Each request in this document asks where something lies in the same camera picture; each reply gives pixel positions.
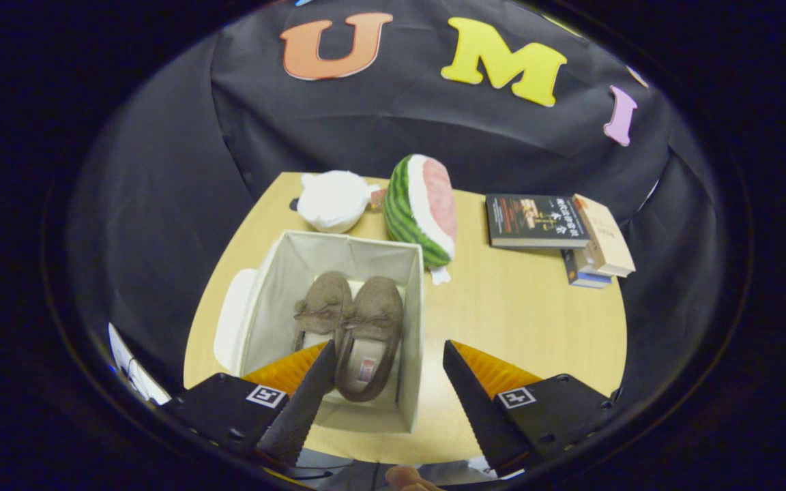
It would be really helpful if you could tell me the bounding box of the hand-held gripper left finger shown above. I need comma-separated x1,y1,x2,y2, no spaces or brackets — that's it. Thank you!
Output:
161,340,336,468

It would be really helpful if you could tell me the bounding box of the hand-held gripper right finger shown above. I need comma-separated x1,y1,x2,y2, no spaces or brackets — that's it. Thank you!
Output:
443,340,622,477

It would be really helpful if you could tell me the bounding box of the brown moccasin shoe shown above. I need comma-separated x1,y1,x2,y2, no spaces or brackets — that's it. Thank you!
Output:
335,276,405,402
293,271,353,355

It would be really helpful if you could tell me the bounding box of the beige fabric storage box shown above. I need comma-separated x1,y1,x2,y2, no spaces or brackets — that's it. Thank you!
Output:
214,230,426,434

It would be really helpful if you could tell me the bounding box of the person's grey clothing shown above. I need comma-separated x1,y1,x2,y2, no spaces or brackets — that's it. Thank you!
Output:
311,460,496,491

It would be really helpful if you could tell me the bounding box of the blue cover book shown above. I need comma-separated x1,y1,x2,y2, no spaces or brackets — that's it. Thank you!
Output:
562,249,613,289

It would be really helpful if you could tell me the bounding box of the black cover book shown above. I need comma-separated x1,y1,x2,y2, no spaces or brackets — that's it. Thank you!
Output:
485,194,591,249

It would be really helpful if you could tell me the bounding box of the white plush toy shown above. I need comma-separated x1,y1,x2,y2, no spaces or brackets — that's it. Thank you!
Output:
295,170,381,234

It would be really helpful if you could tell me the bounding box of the watermelon slice plush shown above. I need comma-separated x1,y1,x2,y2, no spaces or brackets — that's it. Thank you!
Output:
383,154,458,285

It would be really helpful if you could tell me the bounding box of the beige cover book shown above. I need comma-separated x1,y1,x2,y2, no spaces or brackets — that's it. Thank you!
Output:
572,194,637,278

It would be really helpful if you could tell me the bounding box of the black backdrop cloth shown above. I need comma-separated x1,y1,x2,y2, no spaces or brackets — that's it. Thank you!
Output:
69,0,721,410

